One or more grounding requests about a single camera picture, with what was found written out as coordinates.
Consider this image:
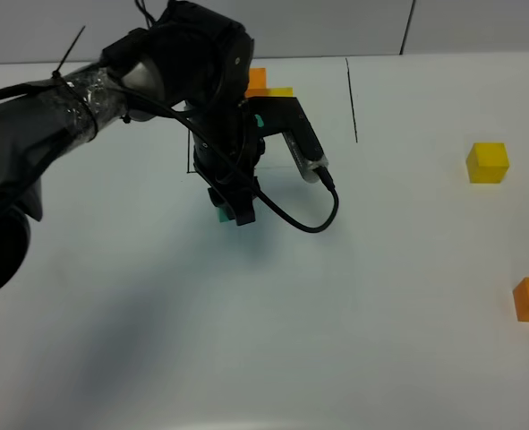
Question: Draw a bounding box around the black camera cable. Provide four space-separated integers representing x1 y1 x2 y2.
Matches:
111 80 340 234

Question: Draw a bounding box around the yellow template block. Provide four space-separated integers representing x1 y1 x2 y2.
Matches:
267 87 294 98

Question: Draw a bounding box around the orange template block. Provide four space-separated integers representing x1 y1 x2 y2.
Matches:
244 68 269 99

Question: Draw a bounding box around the teal template block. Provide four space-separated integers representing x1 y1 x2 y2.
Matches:
255 115 264 128

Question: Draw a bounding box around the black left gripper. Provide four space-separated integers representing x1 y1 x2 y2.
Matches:
192 100 262 226

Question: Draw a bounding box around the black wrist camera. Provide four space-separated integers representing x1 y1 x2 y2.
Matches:
248 97 335 190

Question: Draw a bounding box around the black cable tie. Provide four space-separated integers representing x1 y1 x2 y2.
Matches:
51 25 99 140

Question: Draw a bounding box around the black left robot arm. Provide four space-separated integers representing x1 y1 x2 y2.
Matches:
0 1 254 289

